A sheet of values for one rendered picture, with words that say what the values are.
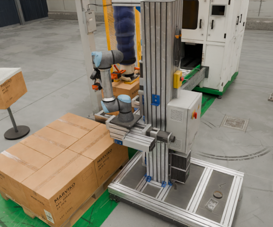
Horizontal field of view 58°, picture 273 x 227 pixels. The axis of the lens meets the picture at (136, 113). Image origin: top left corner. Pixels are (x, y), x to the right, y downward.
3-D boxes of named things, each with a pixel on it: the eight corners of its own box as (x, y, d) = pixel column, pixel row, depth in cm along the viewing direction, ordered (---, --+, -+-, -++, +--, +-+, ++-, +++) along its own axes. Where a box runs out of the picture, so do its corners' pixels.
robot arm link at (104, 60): (120, 113, 220) (113, 51, 195) (104, 116, 216) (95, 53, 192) (117, 107, 230) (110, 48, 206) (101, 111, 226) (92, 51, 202)
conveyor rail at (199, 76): (202, 76, 473) (203, 67, 464) (205, 77, 471) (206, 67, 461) (137, 139, 309) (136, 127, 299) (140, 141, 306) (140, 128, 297)
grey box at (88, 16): (94, 30, 375) (91, 9, 360) (97, 30, 372) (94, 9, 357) (85, 33, 361) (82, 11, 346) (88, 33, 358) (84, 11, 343)
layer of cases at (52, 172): (73, 135, 370) (68, 112, 350) (128, 156, 321) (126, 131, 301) (-2, 188, 284) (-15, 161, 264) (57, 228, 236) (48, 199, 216)
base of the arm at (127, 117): (137, 116, 234) (136, 107, 229) (128, 124, 223) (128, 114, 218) (123, 113, 241) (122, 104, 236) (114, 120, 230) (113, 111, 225)
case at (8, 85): (5, 91, 407) (-3, 67, 387) (27, 91, 401) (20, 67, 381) (-20, 109, 356) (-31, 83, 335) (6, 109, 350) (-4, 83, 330)
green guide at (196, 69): (198, 68, 470) (199, 64, 466) (204, 69, 465) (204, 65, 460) (158, 103, 356) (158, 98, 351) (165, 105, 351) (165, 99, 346)
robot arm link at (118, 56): (126, 47, 199) (114, 52, 245) (113, 49, 197) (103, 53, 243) (128, 62, 202) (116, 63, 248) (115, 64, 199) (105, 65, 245)
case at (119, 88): (127, 94, 363) (126, 68, 343) (152, 99, 345) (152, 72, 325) (104, 113, 317) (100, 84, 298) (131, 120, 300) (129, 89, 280)
